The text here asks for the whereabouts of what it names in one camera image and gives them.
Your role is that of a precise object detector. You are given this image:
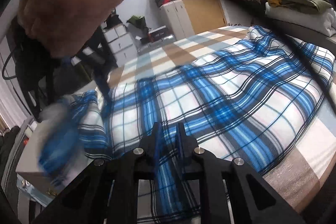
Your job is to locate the green plant bouquet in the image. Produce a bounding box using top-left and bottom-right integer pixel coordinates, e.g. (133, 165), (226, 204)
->
(126, 15), (147, 30)

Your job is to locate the blue white plaid shirt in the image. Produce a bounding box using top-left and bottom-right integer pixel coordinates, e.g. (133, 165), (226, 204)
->
(39, 25), (336, 224)

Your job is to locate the white drawer desk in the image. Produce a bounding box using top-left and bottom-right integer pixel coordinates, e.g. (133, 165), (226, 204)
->
(103, 24), (138, 67)

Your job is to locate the black shoe box on suitcase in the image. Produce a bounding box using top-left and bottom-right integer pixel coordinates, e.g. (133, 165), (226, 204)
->
(147, 26), (170, 43)

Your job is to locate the checkered bed sheet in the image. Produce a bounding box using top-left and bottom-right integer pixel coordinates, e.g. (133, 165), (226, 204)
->
(107, 25), (336, 217)

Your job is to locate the white folded blanket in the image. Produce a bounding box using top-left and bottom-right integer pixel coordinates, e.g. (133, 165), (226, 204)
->
(265, 2), (335, 37)

